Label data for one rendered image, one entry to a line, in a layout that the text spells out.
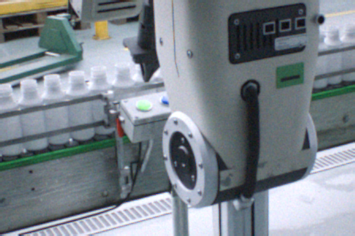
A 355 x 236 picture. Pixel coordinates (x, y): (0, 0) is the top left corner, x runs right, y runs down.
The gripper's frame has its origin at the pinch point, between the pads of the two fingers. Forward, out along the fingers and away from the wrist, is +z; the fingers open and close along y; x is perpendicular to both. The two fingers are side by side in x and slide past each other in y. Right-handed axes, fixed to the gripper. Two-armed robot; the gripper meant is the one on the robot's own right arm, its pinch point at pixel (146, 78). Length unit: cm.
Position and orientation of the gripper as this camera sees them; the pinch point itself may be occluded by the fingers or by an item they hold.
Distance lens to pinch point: 160.1
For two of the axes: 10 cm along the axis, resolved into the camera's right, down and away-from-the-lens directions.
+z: -1.2, 7.9, 6.1
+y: -8.9, 1.9, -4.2
